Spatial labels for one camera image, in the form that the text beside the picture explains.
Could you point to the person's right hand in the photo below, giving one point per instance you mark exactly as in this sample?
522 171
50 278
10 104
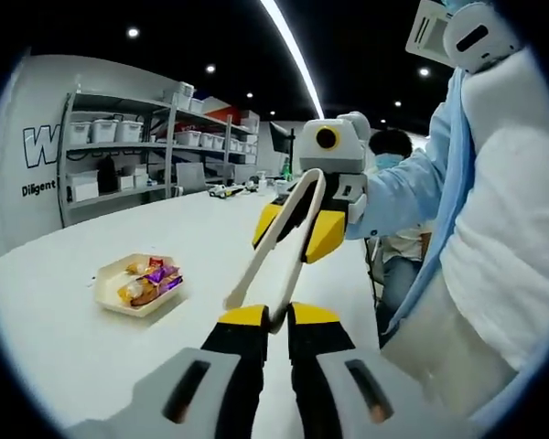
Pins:
358 122

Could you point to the purple food packet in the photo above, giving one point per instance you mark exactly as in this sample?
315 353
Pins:
173 283
158 275

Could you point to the cream plastic food tongs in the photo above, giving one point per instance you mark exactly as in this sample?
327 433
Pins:
294 279

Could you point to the yellow clear food packet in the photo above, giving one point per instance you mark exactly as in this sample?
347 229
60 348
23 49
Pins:
135 292
135 267

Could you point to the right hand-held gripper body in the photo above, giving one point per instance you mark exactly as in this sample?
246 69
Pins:
331 153

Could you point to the green bottle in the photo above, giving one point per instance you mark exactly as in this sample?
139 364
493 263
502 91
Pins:
287 169

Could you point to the white office chair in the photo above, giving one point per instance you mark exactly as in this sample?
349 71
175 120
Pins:
191 176

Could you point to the grey metal shelf rack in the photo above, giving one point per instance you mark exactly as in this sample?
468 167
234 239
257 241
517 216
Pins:
65 183
229 137

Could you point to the black monitor on stand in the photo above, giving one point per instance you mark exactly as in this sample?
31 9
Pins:
279 135

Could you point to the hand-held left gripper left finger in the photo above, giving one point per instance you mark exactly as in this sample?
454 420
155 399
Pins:
187 393

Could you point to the large white cardboard box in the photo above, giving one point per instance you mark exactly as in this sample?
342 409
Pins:
83 185

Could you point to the red food packet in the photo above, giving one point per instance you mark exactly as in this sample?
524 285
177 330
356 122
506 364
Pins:
155 261

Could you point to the cream hexagonal container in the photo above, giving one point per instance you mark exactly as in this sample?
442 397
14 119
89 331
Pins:
112 281

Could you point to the small white cardboard box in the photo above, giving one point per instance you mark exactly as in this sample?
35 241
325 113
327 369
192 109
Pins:
125 181
139 179

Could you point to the black backpack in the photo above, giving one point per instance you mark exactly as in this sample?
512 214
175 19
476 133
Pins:
106 174

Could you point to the group of white storage boxes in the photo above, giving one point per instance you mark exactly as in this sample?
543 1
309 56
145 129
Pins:
103 131

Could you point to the white wearable device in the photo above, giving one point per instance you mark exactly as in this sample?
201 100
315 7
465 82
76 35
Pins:
473 36

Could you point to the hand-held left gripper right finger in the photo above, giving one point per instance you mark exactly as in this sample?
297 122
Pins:
370 398

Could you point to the long ceiling light strip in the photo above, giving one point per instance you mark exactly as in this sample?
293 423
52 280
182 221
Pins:
298 50

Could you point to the spare white gripper device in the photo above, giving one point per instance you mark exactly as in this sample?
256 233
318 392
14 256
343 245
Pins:
226 189

